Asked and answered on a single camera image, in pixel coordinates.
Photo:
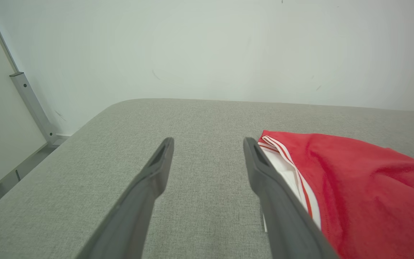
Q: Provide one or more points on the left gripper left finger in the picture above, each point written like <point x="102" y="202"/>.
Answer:
<point x="138" y="208"/>

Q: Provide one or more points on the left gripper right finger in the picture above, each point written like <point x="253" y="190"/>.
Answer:
<point x="286" y="223"/>

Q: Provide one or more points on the grey metal partition post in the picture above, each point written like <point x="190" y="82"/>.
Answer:
<point x="34" y="106"/>

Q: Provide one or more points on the red basketball jersey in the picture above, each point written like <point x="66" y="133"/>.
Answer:
<point x="365" y="194"/>

